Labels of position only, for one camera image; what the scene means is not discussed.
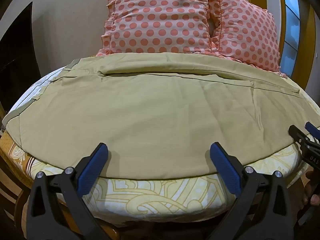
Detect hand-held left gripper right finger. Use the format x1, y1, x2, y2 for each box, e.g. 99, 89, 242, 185
209, 142, 298, 240

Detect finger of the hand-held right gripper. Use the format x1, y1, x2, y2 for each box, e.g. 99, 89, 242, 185
305, 122, 320, 139
288, 125, 320, 155

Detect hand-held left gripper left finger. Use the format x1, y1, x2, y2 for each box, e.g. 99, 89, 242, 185
29, 142, 109, 240

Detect khaki pants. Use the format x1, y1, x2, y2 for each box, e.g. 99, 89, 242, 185
2, 52, 320, 181

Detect person's right hand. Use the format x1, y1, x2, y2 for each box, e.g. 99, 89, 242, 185
301, 169, 320, 207

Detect yellow patterned bed sheet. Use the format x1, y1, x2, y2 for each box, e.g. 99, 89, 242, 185
0, 66, 320, 224

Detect glass window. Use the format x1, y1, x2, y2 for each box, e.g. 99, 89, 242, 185
280, 0, 300, 77

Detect small pink polka dot pillow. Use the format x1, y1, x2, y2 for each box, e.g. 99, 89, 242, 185
209, 0, 284, 73

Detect dark wooden cabinet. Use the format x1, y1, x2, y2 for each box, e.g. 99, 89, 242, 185
0, 1, 34, 112

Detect large pink polka dot pillow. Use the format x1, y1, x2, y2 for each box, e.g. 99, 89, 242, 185
96, 0, 220, 57

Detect yellow wooden window frame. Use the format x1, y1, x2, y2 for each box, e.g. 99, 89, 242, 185
247, 0, 320, 92

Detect wooden bed frame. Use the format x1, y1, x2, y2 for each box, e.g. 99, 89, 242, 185
0, 127, 130, 240

